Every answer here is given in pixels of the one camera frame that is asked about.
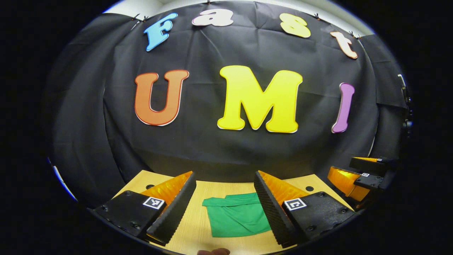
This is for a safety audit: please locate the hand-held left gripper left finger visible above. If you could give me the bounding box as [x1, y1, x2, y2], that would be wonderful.
[93, 171, 197, 245]

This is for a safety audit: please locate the green T-shirt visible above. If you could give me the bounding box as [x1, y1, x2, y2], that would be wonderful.
[202, 193, 272, 238]

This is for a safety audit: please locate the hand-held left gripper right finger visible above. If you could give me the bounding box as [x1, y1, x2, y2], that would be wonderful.
[253, 170, 355, 248]

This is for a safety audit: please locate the black backdrop cloth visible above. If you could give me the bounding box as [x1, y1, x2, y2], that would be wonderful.
[48, 0, 407, 209]

